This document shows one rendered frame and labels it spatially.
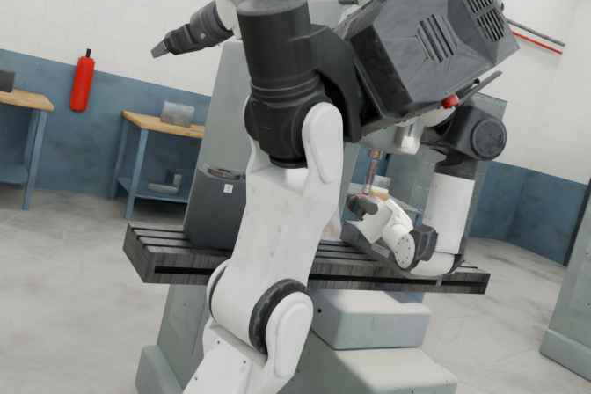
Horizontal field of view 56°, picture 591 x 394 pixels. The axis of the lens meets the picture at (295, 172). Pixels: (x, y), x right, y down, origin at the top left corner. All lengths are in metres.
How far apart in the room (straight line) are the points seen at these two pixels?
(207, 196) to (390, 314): 0.62
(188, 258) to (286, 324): 0.49
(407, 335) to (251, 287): 0.82
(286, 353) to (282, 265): 0.16
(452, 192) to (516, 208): 8.20
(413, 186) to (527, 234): 2.94
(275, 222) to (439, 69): 0.39
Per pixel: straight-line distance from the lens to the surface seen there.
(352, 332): 1.58
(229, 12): 1.23
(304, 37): 0.87
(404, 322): 1.69
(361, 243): 1.85
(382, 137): 1.63
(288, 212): 0.95
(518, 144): 9.11
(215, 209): 1.46
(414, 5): 1.02
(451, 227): 1.23
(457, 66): 1.04
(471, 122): 1.17
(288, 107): 0.89
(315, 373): 1.66
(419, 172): 6.80
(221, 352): 1.09
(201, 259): 1.42
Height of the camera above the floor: 1.40
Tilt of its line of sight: 8 degrees down
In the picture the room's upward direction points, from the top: 14 degrees clockwise
